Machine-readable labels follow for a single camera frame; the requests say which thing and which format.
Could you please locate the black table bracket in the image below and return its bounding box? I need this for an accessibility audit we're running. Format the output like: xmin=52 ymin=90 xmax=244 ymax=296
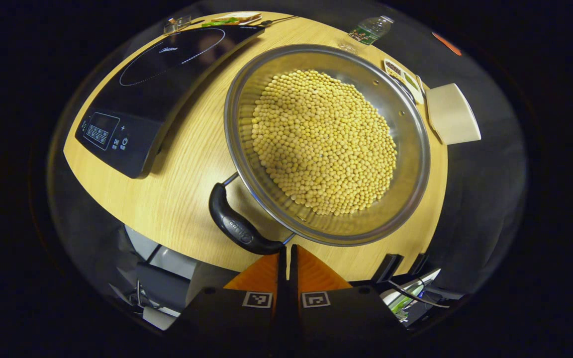
xmin=372 ymin=254 xmax=404 ymax=283
xmin=408 ymin=253 xmax=429 ymax=274

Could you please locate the white divided bean tray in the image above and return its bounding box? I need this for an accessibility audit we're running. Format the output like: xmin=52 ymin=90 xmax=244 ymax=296
xmin=383 ymin=58 xmax=425 ymax=105

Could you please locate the sandwich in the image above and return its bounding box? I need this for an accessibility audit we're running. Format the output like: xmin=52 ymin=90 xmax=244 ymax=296
xmin=201 ymin=12 xmax=262 ymax=28

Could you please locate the white toaster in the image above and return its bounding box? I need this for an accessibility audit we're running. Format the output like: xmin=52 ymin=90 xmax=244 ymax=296
xmin=426 ymin=83 xmax=481 ymax=145

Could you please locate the black induction cooktop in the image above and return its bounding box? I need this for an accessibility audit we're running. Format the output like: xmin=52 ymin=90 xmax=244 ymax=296
xmin=75 ymin=25 xmax=266 ymax=179

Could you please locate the clear plastic water bottle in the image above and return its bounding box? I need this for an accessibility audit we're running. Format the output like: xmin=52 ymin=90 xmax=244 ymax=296
xmin=338 ymin=15 xmax=395 ymax=54

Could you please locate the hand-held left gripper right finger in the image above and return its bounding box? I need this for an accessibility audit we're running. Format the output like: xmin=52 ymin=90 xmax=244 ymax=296
xmin=289 ymin=244 xmax=409 ymax=349

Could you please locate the pile of yellow soybeans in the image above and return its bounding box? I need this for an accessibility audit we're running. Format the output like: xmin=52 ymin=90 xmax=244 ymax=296
xmin=251 ymin=70 xmax=397 ymax=216

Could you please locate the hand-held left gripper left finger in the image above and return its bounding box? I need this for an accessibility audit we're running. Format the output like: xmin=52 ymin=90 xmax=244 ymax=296
xmin=180 ymin=247 xmax=288 ymax=349

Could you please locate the steel pot with black handle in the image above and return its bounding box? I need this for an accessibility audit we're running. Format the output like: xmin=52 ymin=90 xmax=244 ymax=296
xmin=209 ymin=44 xmax=431 ymax=256

